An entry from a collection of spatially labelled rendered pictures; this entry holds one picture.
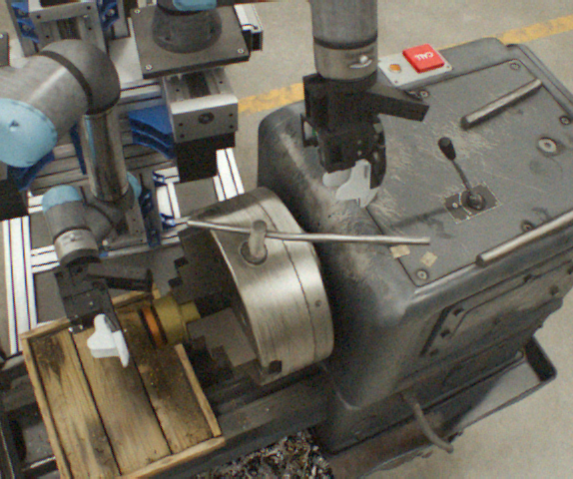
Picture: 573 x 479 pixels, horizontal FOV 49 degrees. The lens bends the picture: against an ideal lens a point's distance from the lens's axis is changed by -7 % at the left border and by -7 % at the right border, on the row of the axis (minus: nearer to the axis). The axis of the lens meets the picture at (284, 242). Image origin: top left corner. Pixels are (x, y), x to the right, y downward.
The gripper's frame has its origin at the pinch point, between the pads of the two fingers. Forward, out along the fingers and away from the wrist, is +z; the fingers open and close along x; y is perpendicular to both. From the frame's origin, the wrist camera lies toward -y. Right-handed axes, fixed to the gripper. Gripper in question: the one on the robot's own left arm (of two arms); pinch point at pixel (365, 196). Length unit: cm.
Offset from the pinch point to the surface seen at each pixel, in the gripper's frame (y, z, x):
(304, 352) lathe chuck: 11.5, 25.9, 0.6
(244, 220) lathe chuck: 13.3, 8.7, -14.1
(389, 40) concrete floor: -125, 83, -191
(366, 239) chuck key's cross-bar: 1.6, 5.0, 2.9
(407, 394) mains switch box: -11, 56, -2
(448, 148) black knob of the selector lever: -13.5, -3.6, 0.5
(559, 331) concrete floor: -105, 130, -38
